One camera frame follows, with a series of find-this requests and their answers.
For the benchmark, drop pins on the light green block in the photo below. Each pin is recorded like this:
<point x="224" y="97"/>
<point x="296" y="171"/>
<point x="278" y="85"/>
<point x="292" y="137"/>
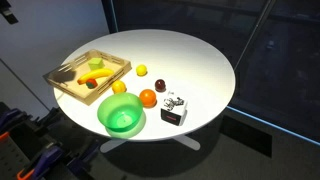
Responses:
<point x="96" y="64"/>

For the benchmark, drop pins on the slatted wooden tray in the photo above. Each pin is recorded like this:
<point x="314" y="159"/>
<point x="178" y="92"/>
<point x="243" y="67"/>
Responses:
<point x="111" y="63"/>

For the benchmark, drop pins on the dark red toy plum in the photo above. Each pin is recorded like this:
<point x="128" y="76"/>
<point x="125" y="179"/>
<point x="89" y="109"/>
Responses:
<point x="160" y="85"/>

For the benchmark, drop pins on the orange toy orange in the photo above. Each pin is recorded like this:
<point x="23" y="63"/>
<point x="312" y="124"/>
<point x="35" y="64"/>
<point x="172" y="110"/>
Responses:
<point x="147" y="97"/>

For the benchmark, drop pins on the black white patterned cube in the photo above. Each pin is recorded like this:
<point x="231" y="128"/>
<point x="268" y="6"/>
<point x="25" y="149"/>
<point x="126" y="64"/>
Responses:
<point x="173" y="108"/>

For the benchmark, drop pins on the yellow toy lemon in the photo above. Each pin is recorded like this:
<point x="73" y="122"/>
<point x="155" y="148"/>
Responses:
<point x="141" y="70"/>

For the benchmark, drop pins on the yellow-orange round toy fruit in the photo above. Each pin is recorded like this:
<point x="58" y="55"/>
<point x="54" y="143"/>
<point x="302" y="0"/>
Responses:
<point x="118" y="86"/>

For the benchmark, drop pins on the translucent green plastic bowl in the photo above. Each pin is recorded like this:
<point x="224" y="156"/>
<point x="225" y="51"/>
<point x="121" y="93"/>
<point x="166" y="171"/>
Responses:
<point x="120" y="111"/>

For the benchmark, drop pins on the yellow toy banana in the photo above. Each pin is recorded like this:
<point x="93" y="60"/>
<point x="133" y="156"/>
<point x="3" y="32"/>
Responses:
<point x="96" y="74"/>

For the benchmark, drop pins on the red toy tomato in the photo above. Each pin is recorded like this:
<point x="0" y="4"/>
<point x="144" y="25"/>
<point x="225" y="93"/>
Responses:
<point x="91" y="83"/>

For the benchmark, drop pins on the dark blue clamp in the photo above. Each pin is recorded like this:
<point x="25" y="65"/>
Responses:
<point x="83" y="156"/>

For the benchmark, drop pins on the purple clamp with orange tip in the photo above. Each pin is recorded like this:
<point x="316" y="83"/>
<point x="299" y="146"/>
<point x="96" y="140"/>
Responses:
<point x="45" y="160"/>

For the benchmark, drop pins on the black perforated breadboard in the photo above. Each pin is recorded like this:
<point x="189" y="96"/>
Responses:
<point x="10" y="161"/>

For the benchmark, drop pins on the white table pedestal base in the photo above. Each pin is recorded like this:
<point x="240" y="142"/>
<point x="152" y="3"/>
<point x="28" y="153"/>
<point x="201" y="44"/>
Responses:
<point x="190" y="142"/>

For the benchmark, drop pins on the black wall bracket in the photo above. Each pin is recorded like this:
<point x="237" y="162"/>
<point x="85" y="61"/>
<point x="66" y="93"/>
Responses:
<point x="8" y="11"/>

